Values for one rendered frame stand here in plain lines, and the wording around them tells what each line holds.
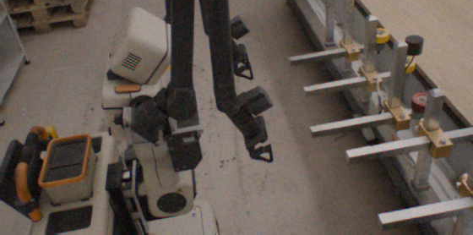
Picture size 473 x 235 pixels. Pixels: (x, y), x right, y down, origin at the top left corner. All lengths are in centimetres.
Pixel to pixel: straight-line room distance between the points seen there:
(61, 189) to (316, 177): 151
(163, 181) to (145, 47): 51
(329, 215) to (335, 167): 35
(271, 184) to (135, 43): 157
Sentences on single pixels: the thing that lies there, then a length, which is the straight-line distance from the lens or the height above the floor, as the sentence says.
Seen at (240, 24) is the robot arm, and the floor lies 121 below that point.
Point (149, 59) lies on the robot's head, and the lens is 132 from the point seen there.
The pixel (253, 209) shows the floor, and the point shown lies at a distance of 256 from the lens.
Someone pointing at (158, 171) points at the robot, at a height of 89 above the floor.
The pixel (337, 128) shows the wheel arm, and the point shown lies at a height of 85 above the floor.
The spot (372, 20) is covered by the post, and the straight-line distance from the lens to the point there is 184.
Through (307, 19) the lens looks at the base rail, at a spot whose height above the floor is 70.
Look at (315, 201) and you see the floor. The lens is 258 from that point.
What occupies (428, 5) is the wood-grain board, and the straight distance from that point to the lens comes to 244.
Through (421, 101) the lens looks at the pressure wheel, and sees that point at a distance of 177.
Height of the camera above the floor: 196
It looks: 36 degrees down
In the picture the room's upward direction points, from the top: 8 degrees counter-clockwise
